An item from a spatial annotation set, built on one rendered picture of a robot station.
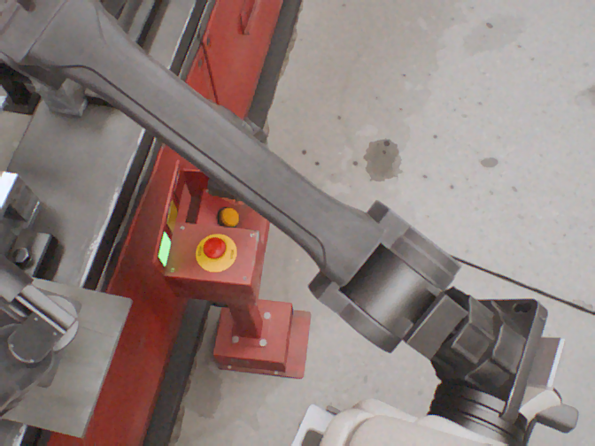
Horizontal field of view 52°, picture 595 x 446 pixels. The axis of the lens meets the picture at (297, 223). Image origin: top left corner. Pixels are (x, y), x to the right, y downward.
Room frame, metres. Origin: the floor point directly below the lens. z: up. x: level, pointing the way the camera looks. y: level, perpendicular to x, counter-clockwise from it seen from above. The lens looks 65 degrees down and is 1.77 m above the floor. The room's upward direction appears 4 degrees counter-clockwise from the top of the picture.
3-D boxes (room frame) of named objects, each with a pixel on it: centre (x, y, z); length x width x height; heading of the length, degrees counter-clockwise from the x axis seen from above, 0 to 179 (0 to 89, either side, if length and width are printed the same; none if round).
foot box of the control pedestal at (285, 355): (0.46, 0.12, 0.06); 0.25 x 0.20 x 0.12; 79
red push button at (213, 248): (0.42, 0.15, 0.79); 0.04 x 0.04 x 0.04
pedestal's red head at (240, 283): (0.47, 0.15, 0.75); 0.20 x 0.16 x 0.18; 169
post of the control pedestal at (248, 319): (0.47, 0.15, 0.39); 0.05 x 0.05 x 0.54; 79
